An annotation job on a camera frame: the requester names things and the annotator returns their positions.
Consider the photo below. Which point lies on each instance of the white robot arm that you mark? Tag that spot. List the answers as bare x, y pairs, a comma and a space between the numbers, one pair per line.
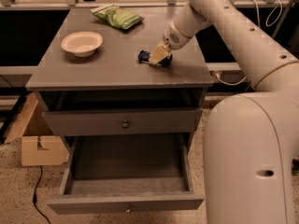
250, 139

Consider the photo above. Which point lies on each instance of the grey wooden drawer cabinet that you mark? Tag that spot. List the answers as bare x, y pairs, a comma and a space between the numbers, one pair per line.
113, 77

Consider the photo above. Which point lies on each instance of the open grey lower drawer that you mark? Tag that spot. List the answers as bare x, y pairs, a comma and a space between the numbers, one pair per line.
126, 173

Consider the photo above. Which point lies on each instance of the closed grey upper drawer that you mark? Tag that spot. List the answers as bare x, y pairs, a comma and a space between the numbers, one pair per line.
123, 121

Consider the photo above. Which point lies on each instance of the blue rxbar wrapper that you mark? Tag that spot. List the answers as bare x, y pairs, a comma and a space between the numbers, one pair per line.
144, 57

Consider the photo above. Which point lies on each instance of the cardboard box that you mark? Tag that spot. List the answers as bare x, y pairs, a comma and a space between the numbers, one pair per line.
38, 145

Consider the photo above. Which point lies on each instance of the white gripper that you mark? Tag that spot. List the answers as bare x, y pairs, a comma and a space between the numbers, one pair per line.
173, 37

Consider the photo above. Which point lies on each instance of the white paper bowl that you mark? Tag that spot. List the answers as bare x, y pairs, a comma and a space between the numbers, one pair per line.
82, 44

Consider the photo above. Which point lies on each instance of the green chip bag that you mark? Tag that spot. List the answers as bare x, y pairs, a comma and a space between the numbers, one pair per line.
117, 17

